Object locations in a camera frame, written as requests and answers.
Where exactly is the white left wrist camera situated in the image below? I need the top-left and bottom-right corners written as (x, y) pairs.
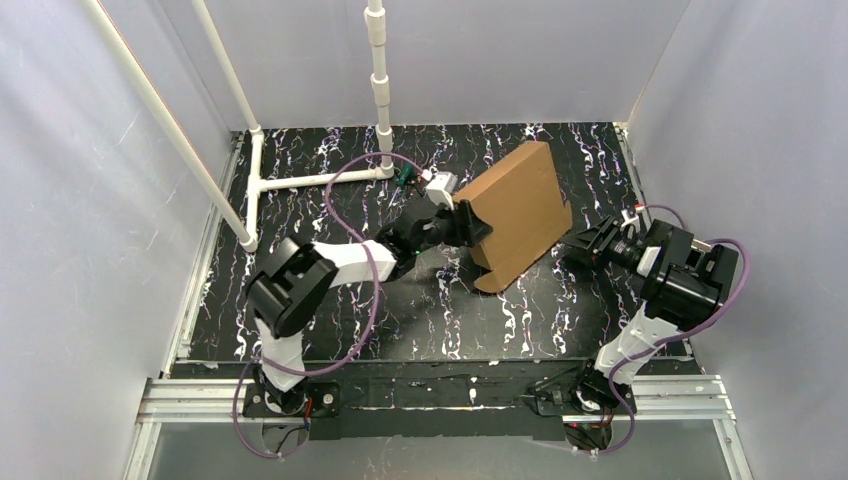
top-left (425, 172), bottom-right (457, 210)

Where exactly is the white pvc pipe frame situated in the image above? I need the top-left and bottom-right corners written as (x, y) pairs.
top-left (78, 0), bottom-right (397, 254)

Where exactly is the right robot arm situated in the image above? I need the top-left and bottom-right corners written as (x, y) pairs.
top-left (563, 217), bottom-right (740, 392)

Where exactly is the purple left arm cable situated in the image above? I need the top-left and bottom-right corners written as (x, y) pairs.
top-left (231, 152), bottom-right (435, 460)

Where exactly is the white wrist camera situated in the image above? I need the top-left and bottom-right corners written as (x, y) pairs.
top-left (425, 172), bottom-right (457, 210)
top-left (621, 205), bottom-right (644, 233)

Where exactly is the aluminium rail frame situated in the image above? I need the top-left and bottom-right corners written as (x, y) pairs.
top-left (123, 122), bottom-right (757, 480)

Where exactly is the brown cardboard box sheet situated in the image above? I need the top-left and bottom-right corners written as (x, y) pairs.
top-left (453, 141), bottom-right (573, 294)

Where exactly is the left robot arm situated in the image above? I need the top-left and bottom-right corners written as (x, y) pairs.
top-left (245, 200), bottom-right (493, 393)

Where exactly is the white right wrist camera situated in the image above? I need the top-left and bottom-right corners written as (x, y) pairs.
top-left (621, 205), bottom-right (644, 233)

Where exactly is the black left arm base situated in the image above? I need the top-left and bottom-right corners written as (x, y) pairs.
top-left (240, 367), bottom-right (341, 419)

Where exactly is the green handled screwdriver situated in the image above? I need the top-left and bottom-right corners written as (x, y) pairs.
top-left (390, 164), bottom-right (425, 204)

